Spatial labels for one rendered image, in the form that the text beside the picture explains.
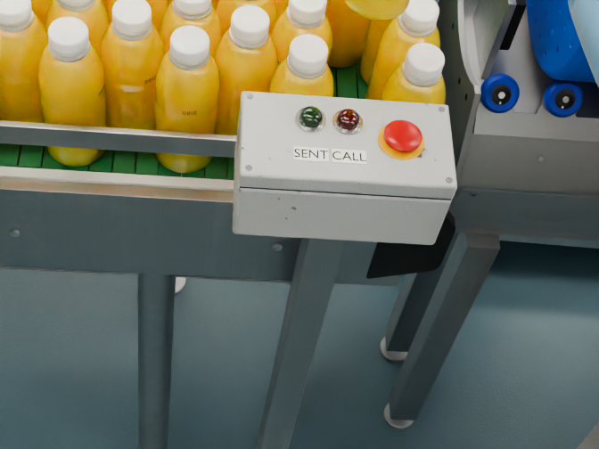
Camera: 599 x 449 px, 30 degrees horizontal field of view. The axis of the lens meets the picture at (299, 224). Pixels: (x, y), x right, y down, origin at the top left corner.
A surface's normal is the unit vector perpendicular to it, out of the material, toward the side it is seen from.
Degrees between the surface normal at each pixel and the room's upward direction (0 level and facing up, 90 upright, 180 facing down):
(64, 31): 0
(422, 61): 0
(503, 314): 0
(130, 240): 90
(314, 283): 90
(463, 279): 90
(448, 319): 90
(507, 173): 71
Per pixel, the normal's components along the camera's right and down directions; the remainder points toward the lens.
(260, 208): 0.01, 0.83
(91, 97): 0.71, 0.63
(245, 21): 0.11, -0.55
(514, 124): 0.08, 0.32
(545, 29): -0.99, -0.06
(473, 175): 0.05, 0.60
